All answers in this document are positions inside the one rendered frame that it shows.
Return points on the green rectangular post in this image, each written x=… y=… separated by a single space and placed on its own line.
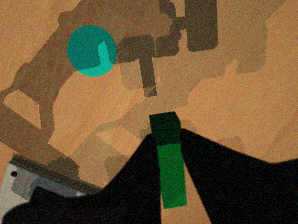
x=166 y=128

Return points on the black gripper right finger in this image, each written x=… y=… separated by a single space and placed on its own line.
x=235 y=188

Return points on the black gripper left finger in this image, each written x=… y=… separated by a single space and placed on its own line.
x=133 y=196

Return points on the teal flat circle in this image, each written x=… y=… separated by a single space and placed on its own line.
x=91 y=50

